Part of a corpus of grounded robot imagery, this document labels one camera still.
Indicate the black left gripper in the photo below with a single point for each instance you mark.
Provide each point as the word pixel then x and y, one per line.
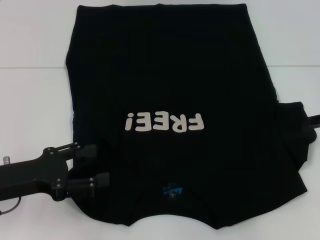
pixel 37 175

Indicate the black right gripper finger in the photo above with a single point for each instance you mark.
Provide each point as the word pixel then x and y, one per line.
pixel 314 121

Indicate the small silver connector plug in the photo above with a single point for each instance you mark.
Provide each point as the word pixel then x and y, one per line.
pixel 7 160

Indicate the black shirt with FREE print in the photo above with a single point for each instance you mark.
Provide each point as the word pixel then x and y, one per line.
pixel 162 75

